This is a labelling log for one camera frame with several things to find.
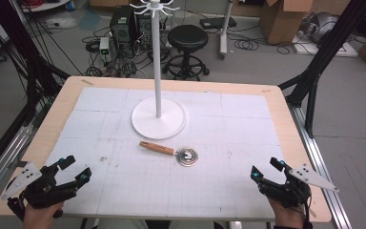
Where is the white hook stand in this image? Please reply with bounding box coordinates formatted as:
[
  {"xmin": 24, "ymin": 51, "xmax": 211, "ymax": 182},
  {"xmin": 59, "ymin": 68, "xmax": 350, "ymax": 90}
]
[{"xmin": 129, "ymin": 0, "xmax": 187, "ymax": 140}]

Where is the small grey box device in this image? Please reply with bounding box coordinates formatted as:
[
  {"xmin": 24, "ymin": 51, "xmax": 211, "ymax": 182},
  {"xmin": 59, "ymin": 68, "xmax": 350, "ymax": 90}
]
[{"xmin": 98, "ymin": 36, "xmax": 111, "ymax": 62}]

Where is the person's left hand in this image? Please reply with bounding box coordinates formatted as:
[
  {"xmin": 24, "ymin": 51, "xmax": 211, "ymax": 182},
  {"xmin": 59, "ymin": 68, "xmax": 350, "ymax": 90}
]
[{"xmin": 23, "ymin": 200, "xmax": 65, "ymax": 229}]

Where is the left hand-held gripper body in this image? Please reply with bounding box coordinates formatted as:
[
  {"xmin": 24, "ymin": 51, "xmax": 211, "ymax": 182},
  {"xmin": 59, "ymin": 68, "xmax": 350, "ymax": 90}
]
[{"xmin": 0, "ymin": 160, "xmax": 78, "ymax": 221}]

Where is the large open cardboard box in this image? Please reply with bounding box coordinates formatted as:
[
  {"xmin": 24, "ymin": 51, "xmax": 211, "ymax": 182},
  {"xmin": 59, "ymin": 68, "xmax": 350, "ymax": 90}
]
[{"xmin": 259, "ymin": 0, "xmax": 315, "ymax": 45}]

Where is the wooden-handled round metal utensil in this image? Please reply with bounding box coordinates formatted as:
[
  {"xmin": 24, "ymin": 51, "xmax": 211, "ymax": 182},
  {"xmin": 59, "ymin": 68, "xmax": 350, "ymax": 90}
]
[{"xmin": 138, "ymin": 140, "xmax": 200, "ymax": 168}]

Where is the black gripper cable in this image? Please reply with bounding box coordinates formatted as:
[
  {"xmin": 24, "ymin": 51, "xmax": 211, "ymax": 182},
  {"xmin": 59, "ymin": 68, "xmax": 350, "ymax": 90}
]
[{"xmin": 302, "ymin": 190, "xmax": 315, "ymax": 225}]

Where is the black frame with cables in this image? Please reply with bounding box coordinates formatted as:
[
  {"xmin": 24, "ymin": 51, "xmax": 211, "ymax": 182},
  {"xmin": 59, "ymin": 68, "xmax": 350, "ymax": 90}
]
[{"xmin": 0, "ymin": 0, "xmax": 71, "ymax": 182}]

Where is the black computer tower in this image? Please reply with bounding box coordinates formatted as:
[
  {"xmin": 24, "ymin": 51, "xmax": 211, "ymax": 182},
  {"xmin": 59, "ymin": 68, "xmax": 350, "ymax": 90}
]
[{"xmin": 109, "ymin": 5, "xmax": 138, "ymax": 50}]

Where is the white wheeled stand leg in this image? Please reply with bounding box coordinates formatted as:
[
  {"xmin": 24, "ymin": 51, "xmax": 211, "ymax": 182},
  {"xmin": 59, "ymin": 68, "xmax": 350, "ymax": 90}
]
[{"xmin": 218, "ymin": 0, "xmax": 235, "ymax": 60}]

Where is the person's right hand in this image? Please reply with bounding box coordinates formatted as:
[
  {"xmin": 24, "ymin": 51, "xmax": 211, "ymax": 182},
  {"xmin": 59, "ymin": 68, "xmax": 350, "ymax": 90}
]
[{"xmin": 267, "ymin": 196, "xmax": 310, "ymax": 229}]

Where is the black round stool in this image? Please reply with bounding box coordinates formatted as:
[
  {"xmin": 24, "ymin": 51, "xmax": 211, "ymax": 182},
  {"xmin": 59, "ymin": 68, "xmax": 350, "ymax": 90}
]
[{"xmin": 161, "ymin": 24, "xmax": 211, "ymax": 82}]

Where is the aluminium rail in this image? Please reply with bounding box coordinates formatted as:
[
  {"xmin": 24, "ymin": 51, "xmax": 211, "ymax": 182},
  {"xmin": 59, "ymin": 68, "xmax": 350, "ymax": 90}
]
[
  {"xmin": 286, "ymin": 103, "xmax": 353, "ymax": 229},
  {"xmin": 0, "ymin": 124, "xmax": 35, "ymax": 209}
]

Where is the white round table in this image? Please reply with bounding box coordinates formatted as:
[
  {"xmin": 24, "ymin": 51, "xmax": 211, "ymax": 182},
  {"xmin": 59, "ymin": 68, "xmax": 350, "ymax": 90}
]
[{"xmin": 19, "ymin": 0, "xmax": 71, "ymax": 13}]

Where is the black metal frame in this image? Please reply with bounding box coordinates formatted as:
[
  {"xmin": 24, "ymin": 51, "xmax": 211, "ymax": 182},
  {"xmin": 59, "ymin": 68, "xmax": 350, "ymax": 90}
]
[{"xmin": 277, "ymin": 0, "xmax": 366, "ymax": 138}]

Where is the coiled black cable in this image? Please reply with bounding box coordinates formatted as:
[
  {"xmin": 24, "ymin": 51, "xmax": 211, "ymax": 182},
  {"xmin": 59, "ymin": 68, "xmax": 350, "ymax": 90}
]
[{"xmin": 233, "ymin": 37, "xmax": 260, "ymax": 52}]

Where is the white grid mat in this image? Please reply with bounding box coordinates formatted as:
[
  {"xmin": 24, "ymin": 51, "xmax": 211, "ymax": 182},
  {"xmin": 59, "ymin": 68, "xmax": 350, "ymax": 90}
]
[{"xmin": 45, "ymin": 86, "xmax": 288, "ymax": 221}]

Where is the grey rounded appliance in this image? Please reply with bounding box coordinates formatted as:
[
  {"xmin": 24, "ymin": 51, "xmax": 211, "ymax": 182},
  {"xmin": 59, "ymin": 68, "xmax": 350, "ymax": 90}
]
[{"xmin": 300, "ymin": 11, "xmax": 340, "ymax": 44}]

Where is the white flat board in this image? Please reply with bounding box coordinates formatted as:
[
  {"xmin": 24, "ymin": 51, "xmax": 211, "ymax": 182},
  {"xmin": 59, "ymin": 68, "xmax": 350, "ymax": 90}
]
[{"xmin": 291, "ymin": 31, "xmax": 359, "ymax": 58}]

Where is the flat black device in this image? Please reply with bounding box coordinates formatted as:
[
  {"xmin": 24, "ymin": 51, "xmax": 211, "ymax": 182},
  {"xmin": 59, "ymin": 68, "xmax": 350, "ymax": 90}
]
[{"xmin": 199, "ymin": 15, "xmax": 238, "ymax": 31}]

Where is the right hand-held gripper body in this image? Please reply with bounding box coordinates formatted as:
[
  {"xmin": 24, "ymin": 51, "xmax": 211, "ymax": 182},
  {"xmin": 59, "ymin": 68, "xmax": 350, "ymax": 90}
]
[{"xmin": 258, "ymin": 163, "xmax": 340, "ymax": 209}]

